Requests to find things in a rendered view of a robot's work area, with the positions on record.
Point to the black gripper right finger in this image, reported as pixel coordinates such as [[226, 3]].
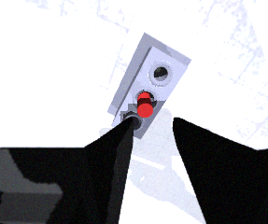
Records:
[[229, 179]]

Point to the grey plate with round holes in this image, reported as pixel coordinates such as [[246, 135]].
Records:
[[160, 86]]

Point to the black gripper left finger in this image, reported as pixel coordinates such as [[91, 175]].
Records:
[[97, 172]]

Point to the red peg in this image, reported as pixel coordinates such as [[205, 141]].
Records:
[[144, 105]]

